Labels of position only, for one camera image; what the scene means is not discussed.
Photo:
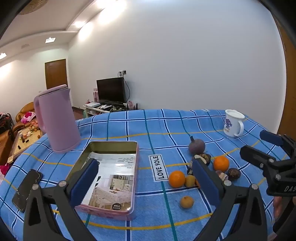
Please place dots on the white tv stand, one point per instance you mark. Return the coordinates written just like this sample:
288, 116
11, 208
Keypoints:
92, 112

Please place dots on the black router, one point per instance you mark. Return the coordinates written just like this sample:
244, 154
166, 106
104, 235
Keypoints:
135, 107

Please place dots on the black smartphone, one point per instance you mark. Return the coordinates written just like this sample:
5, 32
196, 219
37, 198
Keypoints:
22, 197

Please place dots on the black television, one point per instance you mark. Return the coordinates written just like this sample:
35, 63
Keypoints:
111, 90

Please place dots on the dark colourful bag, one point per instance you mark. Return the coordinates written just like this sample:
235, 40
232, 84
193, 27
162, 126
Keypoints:
4, 119

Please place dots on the small orange kumquat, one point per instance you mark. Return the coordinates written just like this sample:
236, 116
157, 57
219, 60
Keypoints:
186, 202

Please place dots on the orange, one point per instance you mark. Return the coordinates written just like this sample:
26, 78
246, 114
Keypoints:
221, 164
177, 179

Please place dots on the pink floral cushion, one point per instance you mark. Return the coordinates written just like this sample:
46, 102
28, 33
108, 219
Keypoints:
2, 172
29, 117

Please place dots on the white floral mug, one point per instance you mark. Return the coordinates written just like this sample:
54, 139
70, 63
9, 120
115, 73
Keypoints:
231, 125

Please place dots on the purple beetroot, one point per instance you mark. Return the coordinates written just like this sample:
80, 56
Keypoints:
197, 146

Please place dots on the rectangular ceiling light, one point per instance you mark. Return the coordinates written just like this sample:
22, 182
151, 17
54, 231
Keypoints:
50, 39
2, 55

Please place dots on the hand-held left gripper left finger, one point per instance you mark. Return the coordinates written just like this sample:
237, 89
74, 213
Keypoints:
85, 183

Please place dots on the blue plaid cloth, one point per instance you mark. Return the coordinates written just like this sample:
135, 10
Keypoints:
138, 129

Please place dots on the round woven ceiling lamp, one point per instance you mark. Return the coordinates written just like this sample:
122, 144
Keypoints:
32, 7

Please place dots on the small yellow fruit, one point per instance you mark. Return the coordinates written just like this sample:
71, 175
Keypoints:
189, 181

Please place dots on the orange leather sofa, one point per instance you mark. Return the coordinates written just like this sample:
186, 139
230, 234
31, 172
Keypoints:
4, 146
23, 109

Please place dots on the brown wooden door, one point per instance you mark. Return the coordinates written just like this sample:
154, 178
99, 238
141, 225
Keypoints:
55, 74

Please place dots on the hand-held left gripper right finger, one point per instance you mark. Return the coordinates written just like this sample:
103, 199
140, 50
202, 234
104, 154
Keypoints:
205, 183

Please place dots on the person's right hand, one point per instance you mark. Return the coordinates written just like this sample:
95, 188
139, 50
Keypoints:
276, 206

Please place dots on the pile of assorted fruit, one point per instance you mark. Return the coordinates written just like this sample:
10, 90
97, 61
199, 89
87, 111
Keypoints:
33, 128

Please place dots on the printed paper leaflet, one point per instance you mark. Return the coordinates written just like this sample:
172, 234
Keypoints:
115, 176

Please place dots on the dark mangosteen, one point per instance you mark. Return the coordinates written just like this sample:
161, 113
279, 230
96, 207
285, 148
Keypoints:
205, 158

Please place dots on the purple white fruit piece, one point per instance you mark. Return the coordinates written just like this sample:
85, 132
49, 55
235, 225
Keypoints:
220, 175

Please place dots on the white wall outlet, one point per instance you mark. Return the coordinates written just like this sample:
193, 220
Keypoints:
122, 73

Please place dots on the white set-top box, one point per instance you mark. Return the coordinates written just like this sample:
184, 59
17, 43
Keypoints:
93, 104

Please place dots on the dark passion fruit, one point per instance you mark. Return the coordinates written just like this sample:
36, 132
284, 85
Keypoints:
234, 174

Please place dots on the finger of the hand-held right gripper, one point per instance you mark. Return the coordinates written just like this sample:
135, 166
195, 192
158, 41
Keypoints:
256, 157
270, 137

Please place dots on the pink metal tin box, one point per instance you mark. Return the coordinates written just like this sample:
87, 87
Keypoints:
104, 212

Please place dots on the wooden coffee table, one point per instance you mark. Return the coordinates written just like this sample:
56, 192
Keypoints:
20, 146

